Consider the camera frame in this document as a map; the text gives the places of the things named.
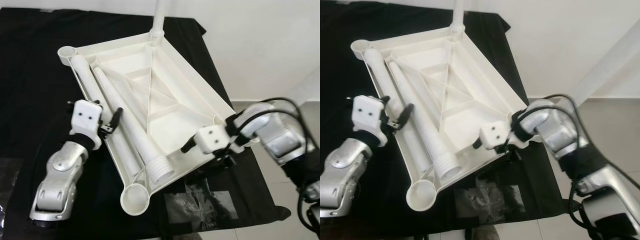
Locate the clear tape cross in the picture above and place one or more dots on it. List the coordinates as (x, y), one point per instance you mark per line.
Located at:
(200, 205)
(487, 200)

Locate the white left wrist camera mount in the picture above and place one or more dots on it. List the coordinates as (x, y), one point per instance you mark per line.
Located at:
(369, 117)
(86, 120)

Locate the black table cloth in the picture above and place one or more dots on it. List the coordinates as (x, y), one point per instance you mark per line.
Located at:
(340, 50)
(30, 60)

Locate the white plastic children table top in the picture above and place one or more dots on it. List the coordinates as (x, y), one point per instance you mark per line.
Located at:
(460, 85)
(170, 90)

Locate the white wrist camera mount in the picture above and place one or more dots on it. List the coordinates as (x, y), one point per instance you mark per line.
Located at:
(86, 120)
(212, 140)
(369, 117)
(496, 135)

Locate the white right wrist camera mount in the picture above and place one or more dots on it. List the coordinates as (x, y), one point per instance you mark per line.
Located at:
(212, 140)
(496, 135)

